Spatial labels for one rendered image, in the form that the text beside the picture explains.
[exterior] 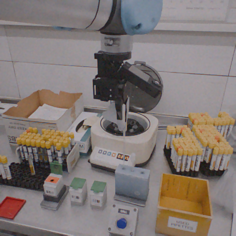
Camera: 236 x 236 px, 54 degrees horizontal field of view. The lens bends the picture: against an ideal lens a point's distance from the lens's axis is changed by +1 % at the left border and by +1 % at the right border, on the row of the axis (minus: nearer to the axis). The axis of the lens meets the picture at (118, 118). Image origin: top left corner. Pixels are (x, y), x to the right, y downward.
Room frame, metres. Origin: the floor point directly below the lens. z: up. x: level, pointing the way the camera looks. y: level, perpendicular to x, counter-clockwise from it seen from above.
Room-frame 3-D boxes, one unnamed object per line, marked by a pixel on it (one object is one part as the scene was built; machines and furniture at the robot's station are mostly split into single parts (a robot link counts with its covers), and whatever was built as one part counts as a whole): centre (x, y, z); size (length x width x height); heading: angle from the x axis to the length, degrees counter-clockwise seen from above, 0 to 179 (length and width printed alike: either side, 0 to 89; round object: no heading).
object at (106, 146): (0.79, -0.02, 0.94); 0.30 x 0.24 x 0.12; 158
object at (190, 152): (0.63, -0.24, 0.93); 0.02 x 0.02 x 0.11
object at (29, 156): (0.61, 0.29, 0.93); 0.01 x 0.01 x 0.10; 77
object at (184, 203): (0.46, -0.18, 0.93); 0.13 x 0.13 x 0.10; 76
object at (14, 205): (0.49, 0.33, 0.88); 0.07 x 0.07 x 0.01; 77
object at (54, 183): (0.53, 0.20, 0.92); 0.05 x 0.04 x 0.06; 165
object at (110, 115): (0.54, 0.01, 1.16); 0.06 x 0.03 x 0.09; 72
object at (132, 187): (0.54, -0.04, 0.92); 0.10 x 0.07 x 0.10; 72
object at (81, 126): (0.87, 0.14, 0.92); 0.24 x 0.12 x 0.10; 167
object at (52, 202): (0.53, 0.20, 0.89); 0.09 x 0.05 x 0.04; 165
